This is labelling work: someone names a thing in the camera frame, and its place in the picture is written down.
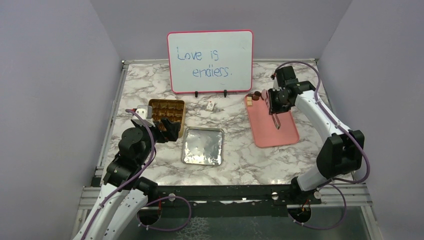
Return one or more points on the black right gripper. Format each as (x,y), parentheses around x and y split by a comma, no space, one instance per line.
(274,108)

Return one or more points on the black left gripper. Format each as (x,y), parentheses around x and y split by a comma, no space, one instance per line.
(170,134)

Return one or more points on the pink silicone tongs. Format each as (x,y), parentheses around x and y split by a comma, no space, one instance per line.
(266,96)

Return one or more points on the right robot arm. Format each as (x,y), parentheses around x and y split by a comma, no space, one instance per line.
(342,148)

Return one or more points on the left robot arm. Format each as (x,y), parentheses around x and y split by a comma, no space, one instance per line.
(124,191)

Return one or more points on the gold chocolate box tray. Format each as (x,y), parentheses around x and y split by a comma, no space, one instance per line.
(172,109)

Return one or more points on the chocolate pile on tray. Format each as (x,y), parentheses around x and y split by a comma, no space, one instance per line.
(253,97)

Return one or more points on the silver tin lid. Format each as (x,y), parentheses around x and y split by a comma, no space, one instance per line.
(203,146)

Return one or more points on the pink plastic tray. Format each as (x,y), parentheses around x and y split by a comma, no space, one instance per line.
(263,128)

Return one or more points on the small white card box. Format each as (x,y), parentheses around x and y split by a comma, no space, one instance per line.
(210,106)

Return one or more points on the pink-framed whiteboard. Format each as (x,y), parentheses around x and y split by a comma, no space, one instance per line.
(211,61)

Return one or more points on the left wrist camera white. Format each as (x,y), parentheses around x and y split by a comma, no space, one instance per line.
(146,113)

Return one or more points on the black table base rail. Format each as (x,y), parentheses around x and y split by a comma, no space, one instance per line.
(216,201)

